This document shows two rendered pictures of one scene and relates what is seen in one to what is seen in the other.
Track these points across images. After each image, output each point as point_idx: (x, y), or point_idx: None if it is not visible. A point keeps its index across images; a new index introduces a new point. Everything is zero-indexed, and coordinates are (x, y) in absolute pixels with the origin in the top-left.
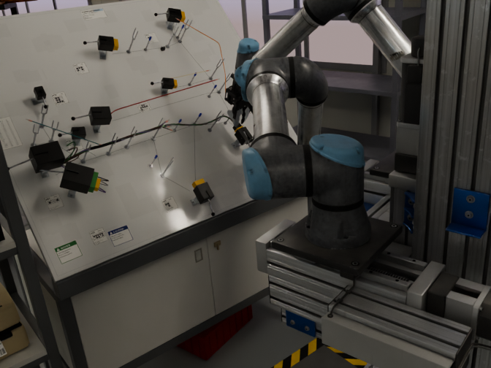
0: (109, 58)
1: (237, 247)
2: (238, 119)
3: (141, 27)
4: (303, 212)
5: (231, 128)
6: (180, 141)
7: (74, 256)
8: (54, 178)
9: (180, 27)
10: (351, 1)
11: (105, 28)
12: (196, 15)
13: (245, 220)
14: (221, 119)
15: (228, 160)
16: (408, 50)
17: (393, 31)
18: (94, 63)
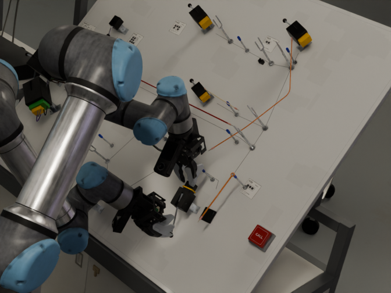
0: (208, 35)
1: None
2: (178, 173)
3: (274, 27)
4: None
5: (210, 189)
6: (156, 152)
7: None
8: (60, 90)
9: (313, 54)
10: (46, 64)
11: (242, 7)
12: (352, 54)
13: (114, 275)
14: (214, 172)
15: (164, 210)
16: (32, 169)
17: (50, 135)
18: (192, 31)
